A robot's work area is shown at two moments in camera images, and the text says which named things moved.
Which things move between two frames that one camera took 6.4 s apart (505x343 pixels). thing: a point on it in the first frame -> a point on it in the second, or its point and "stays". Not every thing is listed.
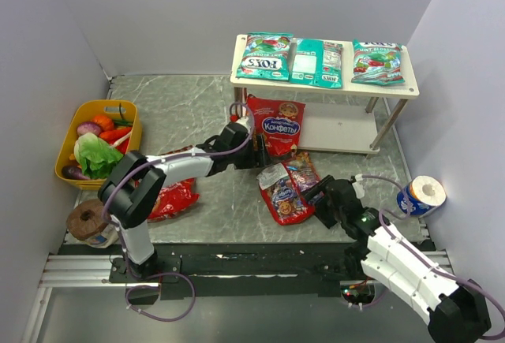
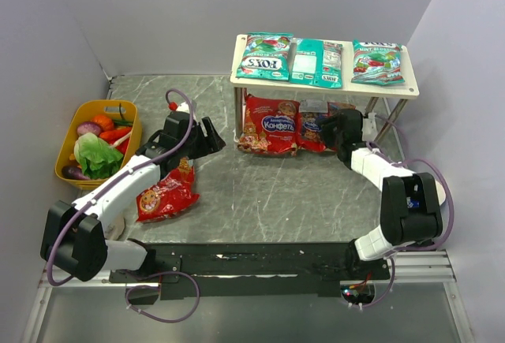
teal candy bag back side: (317, 62) stays
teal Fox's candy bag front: (266, 56) stays
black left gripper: (256, 152) -> (203, 138)
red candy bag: (282, 190) -> (310, 133)
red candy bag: (174, 198) stays
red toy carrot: (114, 135) stays
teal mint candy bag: (376, 63) stays
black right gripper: (319, 203) -> (334, 131)
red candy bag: (280, 122) stays
